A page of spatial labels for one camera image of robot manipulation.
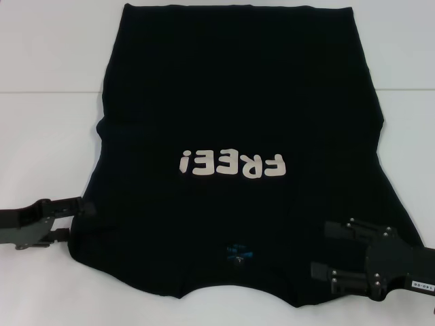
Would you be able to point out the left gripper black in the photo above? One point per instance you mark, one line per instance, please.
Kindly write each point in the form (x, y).
(20, 227)

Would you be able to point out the black shirt with FREE print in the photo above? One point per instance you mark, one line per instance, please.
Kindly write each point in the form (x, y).
(238, 102)

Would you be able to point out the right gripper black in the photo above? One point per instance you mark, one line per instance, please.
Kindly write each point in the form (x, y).
(394, 265)

